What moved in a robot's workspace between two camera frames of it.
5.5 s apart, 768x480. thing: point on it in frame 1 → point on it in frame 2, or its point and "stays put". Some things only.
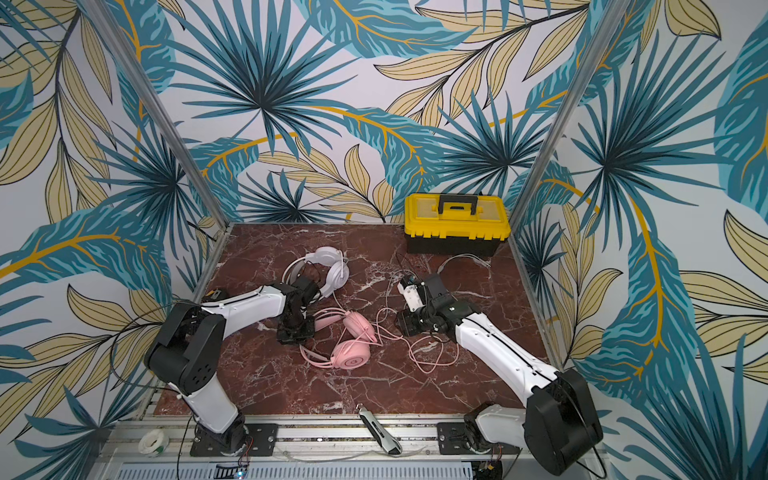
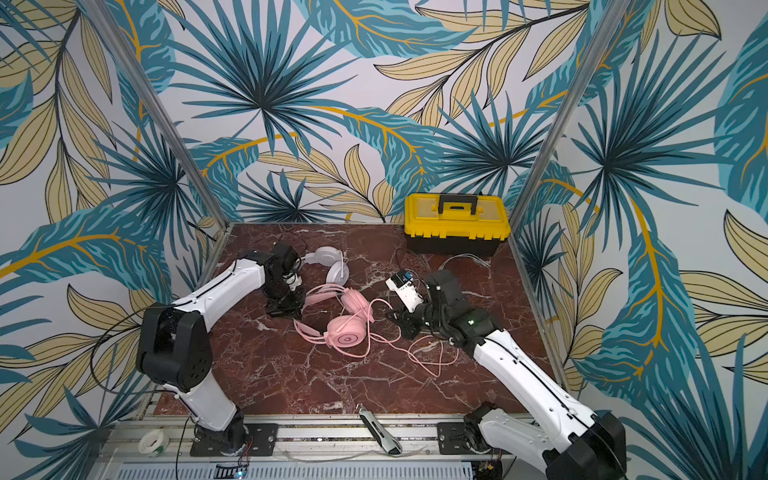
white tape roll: [154, 442] stays put
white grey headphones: [331, 257] stays put
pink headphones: [352, 353] → [345, 331]
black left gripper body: [294, 327] → [285, 296]
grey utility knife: [385, 439] stays put
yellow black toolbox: [459, 224] stays put
